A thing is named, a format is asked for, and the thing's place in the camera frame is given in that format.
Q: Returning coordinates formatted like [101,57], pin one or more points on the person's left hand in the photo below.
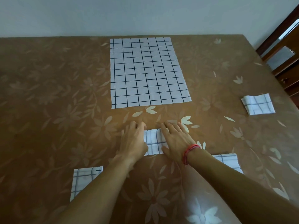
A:
[133,144]

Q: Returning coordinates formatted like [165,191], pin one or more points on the person's right hand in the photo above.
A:
[178,144]

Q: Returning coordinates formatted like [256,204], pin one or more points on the single grid paper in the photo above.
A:
[80,179]
[231,160]
[153,142]

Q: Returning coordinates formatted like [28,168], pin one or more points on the person's left forearm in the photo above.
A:
[93,195]

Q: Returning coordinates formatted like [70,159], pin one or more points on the person's right forearm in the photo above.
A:
[245,184]

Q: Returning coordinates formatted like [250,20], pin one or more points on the wooden table with floral cover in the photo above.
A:
[46,114]

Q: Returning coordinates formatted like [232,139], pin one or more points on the wooden chair with sticker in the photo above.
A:
[290,41]

